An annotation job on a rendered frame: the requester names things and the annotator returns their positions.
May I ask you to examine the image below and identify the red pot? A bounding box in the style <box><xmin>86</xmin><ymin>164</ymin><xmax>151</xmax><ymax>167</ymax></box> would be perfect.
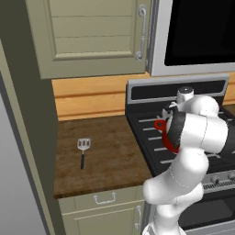
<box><xmin>153</xmin><ymin>118</ymin><xmax>181</xmax><ymax>155</ymax></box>

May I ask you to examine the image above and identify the silver microwave oven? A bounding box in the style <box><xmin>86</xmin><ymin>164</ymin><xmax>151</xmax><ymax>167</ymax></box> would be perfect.
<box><xmin>148</xmin><ymin>0</ymin><xmax>235</xmax><ymax>77</ymax></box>

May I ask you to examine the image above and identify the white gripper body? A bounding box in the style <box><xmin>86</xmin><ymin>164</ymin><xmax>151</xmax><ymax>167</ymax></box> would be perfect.
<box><xmin>161</xmin><ymin>102</ymin><xmax>180</xmax><ymax>121</ymax></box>

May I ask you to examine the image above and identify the silver base cupboard handle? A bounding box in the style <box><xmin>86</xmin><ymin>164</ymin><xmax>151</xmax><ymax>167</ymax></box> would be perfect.
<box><xmin>133</xmin><ymin>205</ymin><xmax>143</xmax><ymax>231</ymax></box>

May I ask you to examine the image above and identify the silver wall cupboard handle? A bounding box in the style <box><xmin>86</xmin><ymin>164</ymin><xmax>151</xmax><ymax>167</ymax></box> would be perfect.
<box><xmin>135</xmin><ymin>3</ymin><xmax>148</xmax><ymax>62</ymax></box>

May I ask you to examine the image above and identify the silver drawer handle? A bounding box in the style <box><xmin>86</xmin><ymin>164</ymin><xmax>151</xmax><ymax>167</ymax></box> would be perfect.
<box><xmin>93</xmin><ymin>191</ymin><xmax>118</xmax><ymax>206</ymax></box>

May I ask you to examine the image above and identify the green drawer front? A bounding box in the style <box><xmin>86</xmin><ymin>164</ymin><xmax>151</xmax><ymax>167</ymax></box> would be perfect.
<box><xmin>58</xmin><ymin>185</ymin><xmax>146</xmax><ymax>215</ymax></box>

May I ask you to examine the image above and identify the grey fridge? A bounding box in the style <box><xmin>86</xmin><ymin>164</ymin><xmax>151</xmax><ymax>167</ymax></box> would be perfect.
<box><xmin>0</xmin><ymin>72</ymin><xmax>48</xmax><ymax>235</ymax></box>

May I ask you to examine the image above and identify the metal spatula with black handle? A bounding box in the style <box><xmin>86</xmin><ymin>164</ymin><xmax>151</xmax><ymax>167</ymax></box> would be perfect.
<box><xmin>76</xmin><ymin>138</ymin><xmax>92</xmax><ymax>171</ymax></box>

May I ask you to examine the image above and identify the green wall cupboard door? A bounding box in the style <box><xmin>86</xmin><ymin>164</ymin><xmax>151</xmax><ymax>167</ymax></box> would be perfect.
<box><xmin>25</xmin><ymin>0</ymin><xmax>152</xmax><ymax>80</ymax></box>

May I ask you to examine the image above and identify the silver stove knob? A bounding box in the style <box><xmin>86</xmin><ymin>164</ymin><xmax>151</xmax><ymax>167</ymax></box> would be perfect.
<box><xmin>210</xmin><ymin>174</ymin><xmax>221</xmax><ymax>185</ymax></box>

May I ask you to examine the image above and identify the black oven door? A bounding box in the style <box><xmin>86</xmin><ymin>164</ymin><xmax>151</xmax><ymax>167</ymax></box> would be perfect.
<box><xmin>177</xmin><ymin>188</ymin><xmax>235</xmax><ymax>235</ymax></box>

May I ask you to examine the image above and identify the green base cupboard door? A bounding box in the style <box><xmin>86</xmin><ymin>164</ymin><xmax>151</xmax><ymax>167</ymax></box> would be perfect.
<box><xmin>61</xmin><ymin>199</ymin><xmax>146</xmax><ymax>235</ymax></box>

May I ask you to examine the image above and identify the black stove hob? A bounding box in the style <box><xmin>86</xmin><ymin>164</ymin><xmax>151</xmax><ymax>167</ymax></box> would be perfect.
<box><xmin>124</xmin><ymin>73</ymin><xmax>235</xmax><ymax>195</ymax></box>

